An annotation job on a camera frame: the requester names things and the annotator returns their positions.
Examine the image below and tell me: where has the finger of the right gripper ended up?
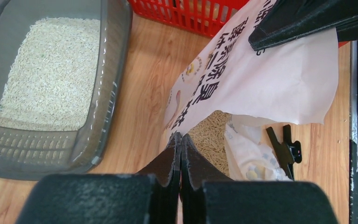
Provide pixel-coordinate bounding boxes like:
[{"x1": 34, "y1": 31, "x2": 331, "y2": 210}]
[{"x1": 248, "y1": 0, "x2": 358, "y2": 51}]

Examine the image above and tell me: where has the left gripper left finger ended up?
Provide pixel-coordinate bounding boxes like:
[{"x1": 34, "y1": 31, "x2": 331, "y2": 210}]
[{"x1": 137, "y1": 132, "x2": 182, "y2": 224}]

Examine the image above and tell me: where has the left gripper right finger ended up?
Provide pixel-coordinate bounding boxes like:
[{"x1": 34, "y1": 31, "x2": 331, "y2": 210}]
[{"x1": 180, "y1": 134, "x2": 232, "y2": 224}]

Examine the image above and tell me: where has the pink cat litter bag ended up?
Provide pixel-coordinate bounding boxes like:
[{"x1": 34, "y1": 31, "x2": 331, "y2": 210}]
[{"x1": 160, "y1": 0, "x2": 338, "y2": 181}]

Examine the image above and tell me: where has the black bag clip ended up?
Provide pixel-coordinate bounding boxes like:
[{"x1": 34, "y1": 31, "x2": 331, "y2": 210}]
[{"x1": 266, "y1": 125, "x2": 303, "y2": 180}]

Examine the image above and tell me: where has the grey litter box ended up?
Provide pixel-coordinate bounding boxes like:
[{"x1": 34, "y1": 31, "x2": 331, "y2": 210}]
[{"x1": 0, "y1": 0, "x2": 133, "y2": 180}]

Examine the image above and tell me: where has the red plastic basket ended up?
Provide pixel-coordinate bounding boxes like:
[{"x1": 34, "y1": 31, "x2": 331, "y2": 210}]
[{"x1": 128, "y1": 0, "x2": 350, "y2": 49}]

